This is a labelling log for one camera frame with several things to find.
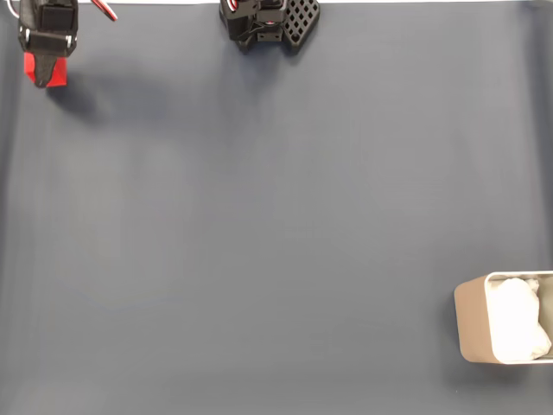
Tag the beige box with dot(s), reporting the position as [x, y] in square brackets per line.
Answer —
[473, 320]

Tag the white crumpled tissue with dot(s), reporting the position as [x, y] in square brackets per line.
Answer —
[514, 320]

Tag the red cube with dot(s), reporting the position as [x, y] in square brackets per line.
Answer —
[60, 75]

